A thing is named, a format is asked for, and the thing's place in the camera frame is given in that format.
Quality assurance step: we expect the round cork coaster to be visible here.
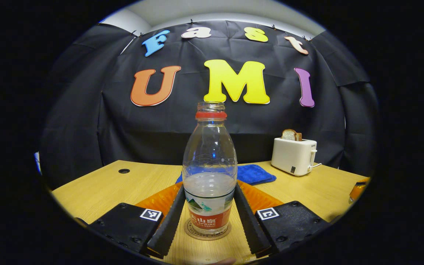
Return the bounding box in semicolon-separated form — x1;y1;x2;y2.
184;219;232;241

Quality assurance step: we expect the blue folded towel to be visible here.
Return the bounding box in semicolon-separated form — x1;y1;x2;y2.
175;164;277;185

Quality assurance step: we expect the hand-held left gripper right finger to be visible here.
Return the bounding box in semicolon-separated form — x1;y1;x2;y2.
233;180;332;258

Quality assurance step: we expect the clear plastic water bottle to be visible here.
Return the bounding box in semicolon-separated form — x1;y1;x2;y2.
182;102;238;235

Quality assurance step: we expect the white toaster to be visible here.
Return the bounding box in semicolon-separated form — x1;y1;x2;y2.
271;138;318;176

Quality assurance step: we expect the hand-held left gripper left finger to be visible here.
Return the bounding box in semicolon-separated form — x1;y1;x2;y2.
87;182;186;257

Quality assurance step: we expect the bread slice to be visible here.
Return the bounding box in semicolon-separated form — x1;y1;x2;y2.
282;129;302;141

